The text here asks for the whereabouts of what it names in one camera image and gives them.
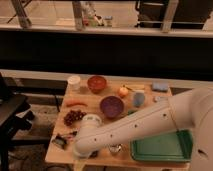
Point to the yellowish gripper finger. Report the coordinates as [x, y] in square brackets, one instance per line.
[79, 164]

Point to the black eraser block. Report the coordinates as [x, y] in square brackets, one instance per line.
[94, 154]

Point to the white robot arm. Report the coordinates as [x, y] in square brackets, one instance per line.
[188, 110]

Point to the small metal cup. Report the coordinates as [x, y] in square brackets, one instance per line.
[115, 149]

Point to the white plastic cup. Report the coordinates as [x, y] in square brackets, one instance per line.
[74, 82]

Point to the light blue cup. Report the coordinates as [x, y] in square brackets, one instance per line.
[138, 99]

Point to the bunch of red grapes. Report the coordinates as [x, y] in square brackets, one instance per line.
[73, 116]

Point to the orange carrot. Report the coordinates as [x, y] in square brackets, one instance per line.
[71, 103]

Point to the purple bowl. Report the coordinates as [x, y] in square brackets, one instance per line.
[111, 106]

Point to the red bowl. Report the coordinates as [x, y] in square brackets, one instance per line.
[96, 83]

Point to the orange apple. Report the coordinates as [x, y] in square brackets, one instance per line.
[123, 92]

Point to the yellow banana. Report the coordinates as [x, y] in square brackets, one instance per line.
[135, 87]

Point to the green plastic tray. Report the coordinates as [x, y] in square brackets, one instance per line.
[169, 147]

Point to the grey blue cloth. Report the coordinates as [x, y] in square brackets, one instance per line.
[159, 98]

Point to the blue sponge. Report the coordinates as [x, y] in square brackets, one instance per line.
[160, 87]

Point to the black handled peeler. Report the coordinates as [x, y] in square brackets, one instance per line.
[73, 133]

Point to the dark bench rail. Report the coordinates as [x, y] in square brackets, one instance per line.
[39, 91]

